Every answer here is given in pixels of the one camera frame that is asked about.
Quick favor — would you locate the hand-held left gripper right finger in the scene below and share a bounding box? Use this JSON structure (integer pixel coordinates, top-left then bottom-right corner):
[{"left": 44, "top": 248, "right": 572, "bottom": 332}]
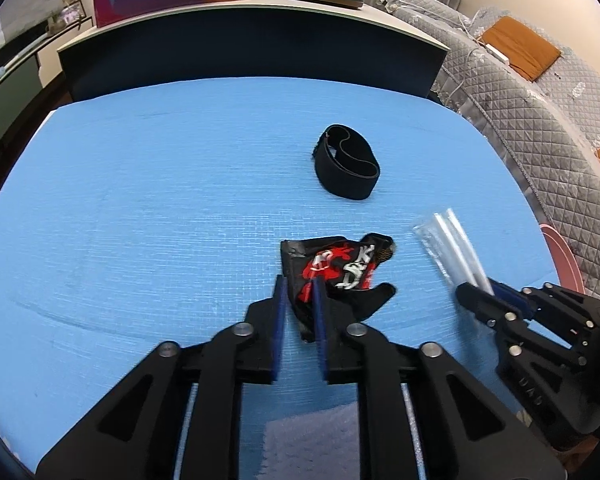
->
[{"left": 311, "top": 280, "right": 566, "bottom": 480}]

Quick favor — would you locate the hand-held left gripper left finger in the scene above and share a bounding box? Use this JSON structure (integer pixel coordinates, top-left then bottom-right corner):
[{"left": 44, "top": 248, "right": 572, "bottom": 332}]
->
[{"left": 35, "top": 274, "right": 290, "bottom": 480}]

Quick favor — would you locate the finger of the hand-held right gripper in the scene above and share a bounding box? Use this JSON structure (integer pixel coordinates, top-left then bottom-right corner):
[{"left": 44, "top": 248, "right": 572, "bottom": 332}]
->
[
  {"left": 455, "top": 282, "right": 523, "bottom": 330},
  {"left": 490, "top": 282, "right": 600, "bottom": 322}
]

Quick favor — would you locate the pink plastic bin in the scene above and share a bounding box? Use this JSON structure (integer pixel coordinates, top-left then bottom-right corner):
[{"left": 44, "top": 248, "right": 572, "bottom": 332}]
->
[{"left": 540, "top": 222, "right": 586, "bottom": 296}]

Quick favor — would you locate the clear plastic packet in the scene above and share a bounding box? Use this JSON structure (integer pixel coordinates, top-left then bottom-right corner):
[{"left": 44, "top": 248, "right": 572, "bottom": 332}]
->
[{"left": 412, "top": 207, "right": 496, "bottom": 296}]

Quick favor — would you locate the black and red wrapper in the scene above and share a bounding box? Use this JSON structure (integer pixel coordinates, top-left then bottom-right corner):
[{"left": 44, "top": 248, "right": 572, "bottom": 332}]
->
[{"left": 280, "top": 232, "right": 398, "bottom": 343}]

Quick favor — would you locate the black elastic band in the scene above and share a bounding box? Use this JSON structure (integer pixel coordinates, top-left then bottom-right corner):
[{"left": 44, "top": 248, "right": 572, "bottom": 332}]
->
[{"left": 312, "top": 124, "right": 382, "bottom": 202}]

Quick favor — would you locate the grey quilted sofa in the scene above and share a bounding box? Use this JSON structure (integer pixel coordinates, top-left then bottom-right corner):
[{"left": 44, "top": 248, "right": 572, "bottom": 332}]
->
[{"left": 377, "top": 0, "right": 600, "bottom": 311}]

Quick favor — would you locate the white and navy coffee table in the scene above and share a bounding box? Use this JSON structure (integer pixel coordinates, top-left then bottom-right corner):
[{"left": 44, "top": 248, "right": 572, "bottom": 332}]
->
[{"left": 57, "top": 0, "right": 451, "bottom": 106}]

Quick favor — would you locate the low media cabinet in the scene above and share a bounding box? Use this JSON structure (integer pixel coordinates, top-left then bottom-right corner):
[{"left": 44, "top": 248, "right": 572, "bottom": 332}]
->
[{"left": 0, "top": 15, "right": 93, "bottom": 171}]

